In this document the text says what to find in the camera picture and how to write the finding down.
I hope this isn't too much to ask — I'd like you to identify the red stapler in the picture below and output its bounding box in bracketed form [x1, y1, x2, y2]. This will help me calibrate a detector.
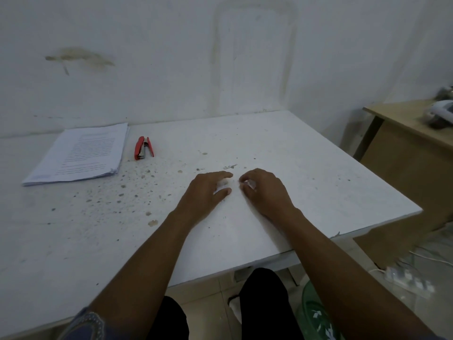
[134, 136, 155, 161]

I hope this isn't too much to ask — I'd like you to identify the person's right forearm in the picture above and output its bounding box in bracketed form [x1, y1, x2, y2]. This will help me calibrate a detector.
[269, 208, 439, 340]

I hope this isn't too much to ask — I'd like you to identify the white grey device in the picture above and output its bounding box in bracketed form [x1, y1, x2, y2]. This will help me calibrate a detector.
[424, 100, 453, 130]

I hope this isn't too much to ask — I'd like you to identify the green plastic stool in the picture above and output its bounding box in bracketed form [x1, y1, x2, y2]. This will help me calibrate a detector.
[295, 280, 346, 340]

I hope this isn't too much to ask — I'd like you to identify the white power strip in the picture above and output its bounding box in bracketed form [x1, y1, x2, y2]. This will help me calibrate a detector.
[384, 266, 436, 298]

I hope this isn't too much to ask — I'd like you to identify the person's white sock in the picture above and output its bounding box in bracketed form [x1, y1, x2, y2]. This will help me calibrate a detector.
[228, 295, 243, 325]

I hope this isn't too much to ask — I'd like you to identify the stack of printed paper sheets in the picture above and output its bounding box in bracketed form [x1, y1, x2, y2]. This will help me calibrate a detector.
[22, 123, 129, 187]

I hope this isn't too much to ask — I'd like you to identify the person's right hand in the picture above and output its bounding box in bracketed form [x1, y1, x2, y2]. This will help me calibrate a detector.
[239, 168, 298, 221]

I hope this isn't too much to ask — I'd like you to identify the person's left forearm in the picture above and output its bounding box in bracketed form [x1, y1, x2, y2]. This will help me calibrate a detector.
[87, 210, 195, 340]

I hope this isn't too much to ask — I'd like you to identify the thin white cable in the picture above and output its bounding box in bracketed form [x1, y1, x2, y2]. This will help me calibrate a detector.
[409, 249, 453, 267]

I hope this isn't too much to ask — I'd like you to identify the blue studded sleeve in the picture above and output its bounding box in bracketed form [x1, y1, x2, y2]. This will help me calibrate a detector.
[58, 307, 114, 340]

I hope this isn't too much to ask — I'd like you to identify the person's left hand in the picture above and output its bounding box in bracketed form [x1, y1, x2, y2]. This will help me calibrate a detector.
[175, 171, 234, 228]

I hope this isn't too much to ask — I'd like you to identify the person's left leg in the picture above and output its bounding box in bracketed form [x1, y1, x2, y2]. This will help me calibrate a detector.
[146, 296, 190, 340]

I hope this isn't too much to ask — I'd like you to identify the person's right leg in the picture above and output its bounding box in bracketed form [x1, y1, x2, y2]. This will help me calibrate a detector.
[238, 268, 306, 340]

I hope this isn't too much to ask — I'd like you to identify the person's leg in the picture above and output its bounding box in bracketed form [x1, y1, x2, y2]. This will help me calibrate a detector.
[146, 296, 190, 340]
[238, 268, 306, 340]

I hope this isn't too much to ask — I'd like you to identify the wooden desk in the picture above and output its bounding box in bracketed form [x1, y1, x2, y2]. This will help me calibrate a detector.
[353, 98, 453, 270]

